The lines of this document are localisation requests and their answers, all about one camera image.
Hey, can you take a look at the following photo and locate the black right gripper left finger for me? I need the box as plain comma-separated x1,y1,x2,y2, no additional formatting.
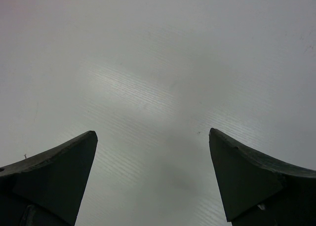
0,131,98,226

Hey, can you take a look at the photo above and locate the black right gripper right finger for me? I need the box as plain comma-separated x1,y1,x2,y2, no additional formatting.
209,128,316,226

